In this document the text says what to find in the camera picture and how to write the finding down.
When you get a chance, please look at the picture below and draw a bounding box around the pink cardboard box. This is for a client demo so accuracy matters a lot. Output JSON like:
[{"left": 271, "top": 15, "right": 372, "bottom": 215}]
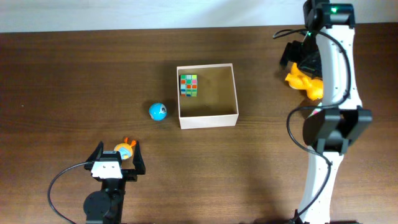
[{"left": 177, "top": 63, "right": 239, "bottom": 129}]

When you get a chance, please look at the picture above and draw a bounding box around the blue ball with eyes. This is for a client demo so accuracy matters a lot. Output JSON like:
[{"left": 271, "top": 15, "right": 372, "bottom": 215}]
[{"left": 149, "top": 103, "right": 167, "bottom": 121}]

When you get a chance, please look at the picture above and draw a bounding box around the orange rubber duck toy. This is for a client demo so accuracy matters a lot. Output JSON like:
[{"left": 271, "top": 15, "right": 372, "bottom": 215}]
[{"left": 285, "top": 62, "right": 323, "bottom": 101}]

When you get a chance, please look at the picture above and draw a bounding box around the small orange egg toy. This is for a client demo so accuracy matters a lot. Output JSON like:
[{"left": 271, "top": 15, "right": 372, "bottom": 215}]
[{"left": 114, "top": 137, "right": 137, "bottom": 160}]

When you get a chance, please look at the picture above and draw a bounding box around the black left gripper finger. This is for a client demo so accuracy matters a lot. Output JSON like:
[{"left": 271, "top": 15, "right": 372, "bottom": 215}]
[
  {"left": 132, "top": 141, "right": 146, "bottom": 175},
  {"left": 85, "top": 141, "right": 104, "bottom": 170}
]

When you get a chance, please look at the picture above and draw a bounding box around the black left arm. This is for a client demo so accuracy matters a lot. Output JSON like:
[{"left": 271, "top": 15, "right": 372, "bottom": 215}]
[{"left": 83, "top": 138, "right": 146, "bottom": 224}]

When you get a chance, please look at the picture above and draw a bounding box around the colourful puzzle cube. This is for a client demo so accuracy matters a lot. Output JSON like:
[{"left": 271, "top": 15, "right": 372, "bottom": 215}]
[
  {"left": 310, "top": 108, "right": 321, "bottom": 116},
  {"left": 180, "top": 74, "right": 198, "bottom": 97}
]

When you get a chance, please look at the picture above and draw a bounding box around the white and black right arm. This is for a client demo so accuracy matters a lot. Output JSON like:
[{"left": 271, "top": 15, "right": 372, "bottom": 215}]
[{"left": 280, "top": 0, "right": 373, "bottom": 223}]

